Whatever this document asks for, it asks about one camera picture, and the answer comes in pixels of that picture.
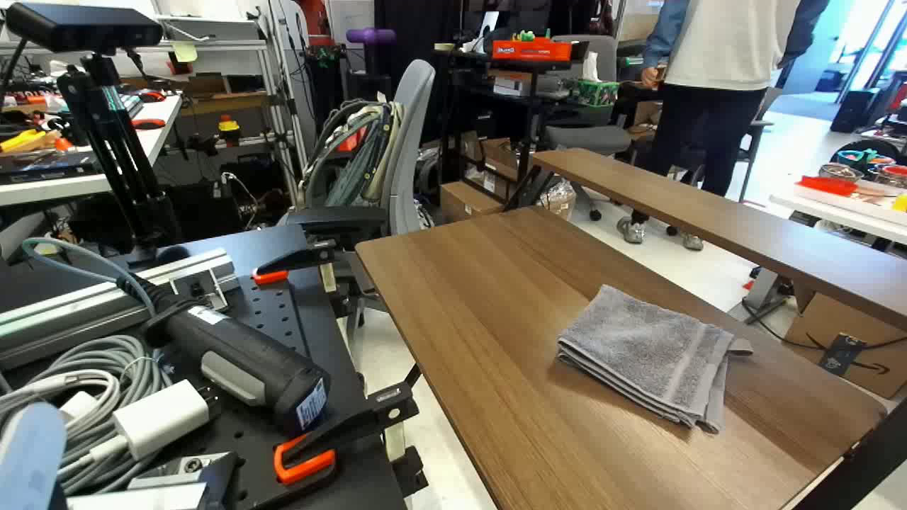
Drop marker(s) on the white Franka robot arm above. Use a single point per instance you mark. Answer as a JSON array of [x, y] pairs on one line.
[[30, 458]]

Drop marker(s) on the aluminium extrusion rail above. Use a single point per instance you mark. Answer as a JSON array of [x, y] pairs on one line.
[[76, 302]]

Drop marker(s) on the black camera tripod stand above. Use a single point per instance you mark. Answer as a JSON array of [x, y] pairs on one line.
[[117, 160]]

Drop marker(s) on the cardboard box under bench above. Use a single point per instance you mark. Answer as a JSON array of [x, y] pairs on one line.
[[840, 326]]

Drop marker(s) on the orange plastic tray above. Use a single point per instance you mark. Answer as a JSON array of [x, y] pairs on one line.
[[529, 48]]

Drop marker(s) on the red orange plastic part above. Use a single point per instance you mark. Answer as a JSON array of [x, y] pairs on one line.
[[825, 184]]

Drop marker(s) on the standing person in white shirt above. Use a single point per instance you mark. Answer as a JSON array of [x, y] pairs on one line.
[[719, 58]]

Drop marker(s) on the white table with parts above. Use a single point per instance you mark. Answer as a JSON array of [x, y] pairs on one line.
[[851, 213]]

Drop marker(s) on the black stereo camera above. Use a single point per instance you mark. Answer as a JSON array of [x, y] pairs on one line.
[[81, 24]]

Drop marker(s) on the white power adapter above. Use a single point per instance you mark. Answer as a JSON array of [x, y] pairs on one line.
[[161, 415]]

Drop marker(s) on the purple cylinder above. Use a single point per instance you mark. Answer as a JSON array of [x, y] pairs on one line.
[[370, 36]]

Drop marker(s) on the grey office chair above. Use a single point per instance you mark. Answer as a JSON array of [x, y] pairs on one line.
[[413, 143]]

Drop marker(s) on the green tissue box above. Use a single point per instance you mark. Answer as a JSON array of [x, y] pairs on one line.
[[596, 91]]

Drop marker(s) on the grey towel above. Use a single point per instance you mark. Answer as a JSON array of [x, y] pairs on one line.
[[643, 349]]

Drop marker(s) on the black perforated mounting board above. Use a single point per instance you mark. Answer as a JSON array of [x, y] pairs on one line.
[[284, 320]]

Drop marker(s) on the black clamp with orange tip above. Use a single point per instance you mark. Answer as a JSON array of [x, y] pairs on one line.
[[292, 259]]

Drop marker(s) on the white workbench desk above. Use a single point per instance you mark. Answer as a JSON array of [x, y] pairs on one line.
[[57, 179]]

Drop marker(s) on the small cardboard box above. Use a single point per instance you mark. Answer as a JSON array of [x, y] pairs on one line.
[[468, 198]]

